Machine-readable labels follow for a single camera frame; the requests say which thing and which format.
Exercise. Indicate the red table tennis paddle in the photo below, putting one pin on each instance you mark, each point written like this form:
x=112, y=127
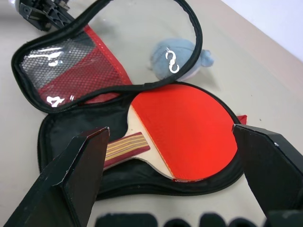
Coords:
x=184, y=130

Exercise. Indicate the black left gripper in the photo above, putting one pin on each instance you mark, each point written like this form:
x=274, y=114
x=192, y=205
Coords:
x=38, y=14

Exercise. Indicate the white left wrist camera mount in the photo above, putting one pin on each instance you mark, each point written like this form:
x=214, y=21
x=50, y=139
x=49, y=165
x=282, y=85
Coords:
x=14, y=4

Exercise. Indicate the black red paddle case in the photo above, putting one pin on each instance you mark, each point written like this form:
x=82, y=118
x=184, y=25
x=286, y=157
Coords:
x=71, y=118

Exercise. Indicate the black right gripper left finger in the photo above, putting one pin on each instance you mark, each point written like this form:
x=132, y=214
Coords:
x=71, y=177

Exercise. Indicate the grey blue plush toy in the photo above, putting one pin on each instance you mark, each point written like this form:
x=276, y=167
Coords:
x=206, y=59

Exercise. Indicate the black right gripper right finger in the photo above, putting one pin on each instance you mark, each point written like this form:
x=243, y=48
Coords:
x=272, y=170

